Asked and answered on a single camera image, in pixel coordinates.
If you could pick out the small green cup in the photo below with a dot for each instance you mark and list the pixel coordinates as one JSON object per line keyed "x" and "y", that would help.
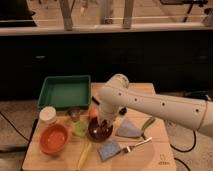
{"x": 79, "y": 128}

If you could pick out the orange fruit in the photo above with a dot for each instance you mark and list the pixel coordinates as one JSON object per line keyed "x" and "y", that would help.
{"x": 93, "y": 112}

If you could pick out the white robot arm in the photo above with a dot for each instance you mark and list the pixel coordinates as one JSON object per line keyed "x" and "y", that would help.
{"x": 193, "y": 114}

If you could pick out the silver fork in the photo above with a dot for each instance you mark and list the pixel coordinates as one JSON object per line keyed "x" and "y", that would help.
{"x": 130, "y": 148}

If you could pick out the white lidded jar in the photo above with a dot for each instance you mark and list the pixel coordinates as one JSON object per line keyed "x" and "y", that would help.
{"x": 48, "y": 115}

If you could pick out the orange bowl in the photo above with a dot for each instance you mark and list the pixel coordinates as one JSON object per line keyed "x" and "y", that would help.
{"x": 53, "y": 139}

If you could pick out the small metal cup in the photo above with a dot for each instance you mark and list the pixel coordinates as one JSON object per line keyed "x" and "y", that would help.
{"x": 74, "y": 114}

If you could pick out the brown rectangular block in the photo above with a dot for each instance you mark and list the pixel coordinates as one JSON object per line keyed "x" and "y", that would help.
{"x": 95, "y": 100}

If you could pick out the purple bowl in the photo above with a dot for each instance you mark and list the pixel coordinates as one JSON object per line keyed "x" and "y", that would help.
{"x": 98, "y": 137}

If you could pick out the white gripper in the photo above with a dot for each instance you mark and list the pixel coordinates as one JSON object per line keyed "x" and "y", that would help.
{"x": 105, "y": 119}

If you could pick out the green plastic tray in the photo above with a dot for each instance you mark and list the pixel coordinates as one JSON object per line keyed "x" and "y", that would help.
{"x": 63, "y": 92}

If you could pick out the yellow banana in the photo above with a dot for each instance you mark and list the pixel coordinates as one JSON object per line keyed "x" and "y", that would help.
{"x": 83, "y": 156}

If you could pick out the dark purple grapes bunch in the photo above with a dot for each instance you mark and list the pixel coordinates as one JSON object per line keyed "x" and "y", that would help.
{"x": 100, "y": 129}

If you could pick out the black white brush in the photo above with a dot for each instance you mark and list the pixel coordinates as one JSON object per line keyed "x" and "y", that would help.
{"x": 122, "y": 111}

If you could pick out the wooden table board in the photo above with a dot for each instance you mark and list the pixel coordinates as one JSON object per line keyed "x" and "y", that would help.
{"x": 152, "y": 156}

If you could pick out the blue sponge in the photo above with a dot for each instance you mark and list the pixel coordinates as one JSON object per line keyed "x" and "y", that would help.
{"x": 108, "y": 150}

